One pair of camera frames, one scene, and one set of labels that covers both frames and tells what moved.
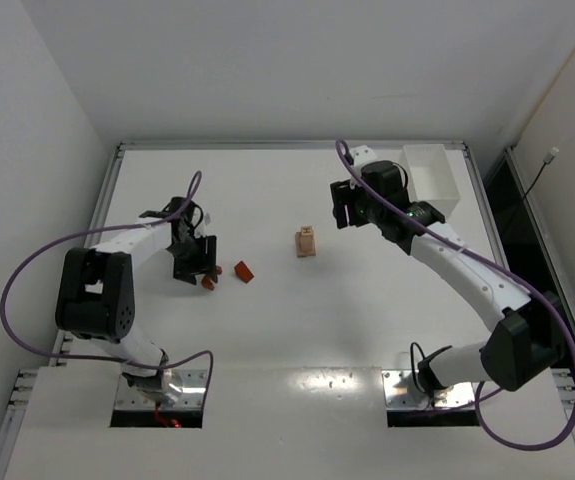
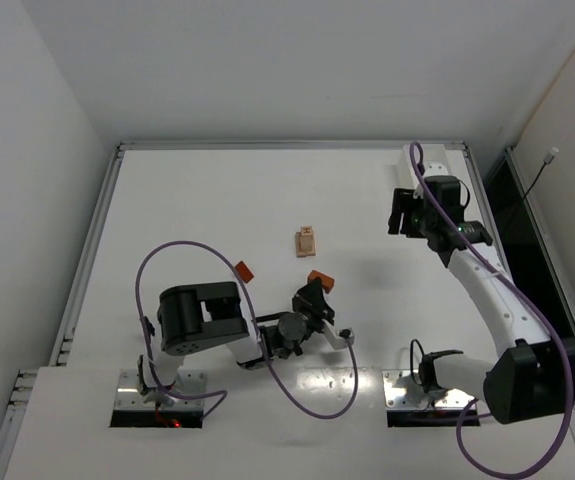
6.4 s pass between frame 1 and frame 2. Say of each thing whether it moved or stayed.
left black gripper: moved
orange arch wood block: moved
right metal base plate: stayed
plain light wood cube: stayed
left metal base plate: stayed
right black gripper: moved
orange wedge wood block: stayed
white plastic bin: stayed
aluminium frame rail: stayed
